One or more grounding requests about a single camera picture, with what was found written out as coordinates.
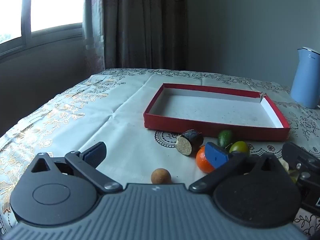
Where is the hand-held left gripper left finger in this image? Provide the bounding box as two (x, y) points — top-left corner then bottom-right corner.
(30, 142), (123, 194)

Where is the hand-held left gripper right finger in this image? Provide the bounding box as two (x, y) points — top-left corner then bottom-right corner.
(189, 142), (290, 194)

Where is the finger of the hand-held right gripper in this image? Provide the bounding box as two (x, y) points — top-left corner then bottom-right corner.
(282, 142), (320, 178)

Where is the red shallow cardboard box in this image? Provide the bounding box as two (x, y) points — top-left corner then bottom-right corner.
(143, 83), (291, 142)

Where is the brown longan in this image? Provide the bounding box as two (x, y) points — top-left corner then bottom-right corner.
(151, 168), (172, 184)

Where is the orange mandarin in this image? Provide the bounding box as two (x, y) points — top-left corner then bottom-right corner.
(195, 145), (216, 174)

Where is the dark green lime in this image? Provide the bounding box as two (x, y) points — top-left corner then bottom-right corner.
(217, 129), (234, 147)

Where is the dark eggplant piece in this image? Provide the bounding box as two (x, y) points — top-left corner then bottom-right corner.
(176, 129), (204, 156)

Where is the floral white tablecloth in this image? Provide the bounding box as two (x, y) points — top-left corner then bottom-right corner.
(0, 68), (320, 240)

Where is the light blue kettle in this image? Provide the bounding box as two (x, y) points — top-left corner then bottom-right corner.
(290, 47), (320, 109)

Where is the pale sheer curtain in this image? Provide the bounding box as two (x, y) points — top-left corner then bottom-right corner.
(82, 0), (105, 78)

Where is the brown patterned curtain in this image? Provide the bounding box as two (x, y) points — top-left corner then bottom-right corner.
(102, 0), (188, 70)

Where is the window with dark frame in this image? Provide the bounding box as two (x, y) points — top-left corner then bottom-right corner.
(0, 0), (85, 57)

